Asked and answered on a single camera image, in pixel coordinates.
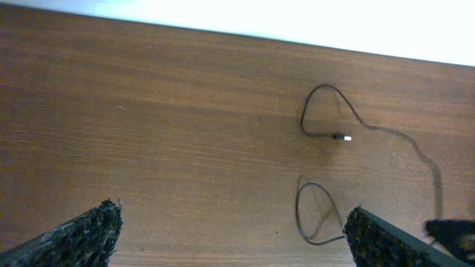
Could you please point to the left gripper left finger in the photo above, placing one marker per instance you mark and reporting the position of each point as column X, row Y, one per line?
column 86, row 240

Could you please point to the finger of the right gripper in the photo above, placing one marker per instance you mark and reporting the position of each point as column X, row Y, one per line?
column 457, row 236

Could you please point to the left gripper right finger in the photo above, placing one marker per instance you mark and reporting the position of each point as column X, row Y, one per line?
column 376, row 242

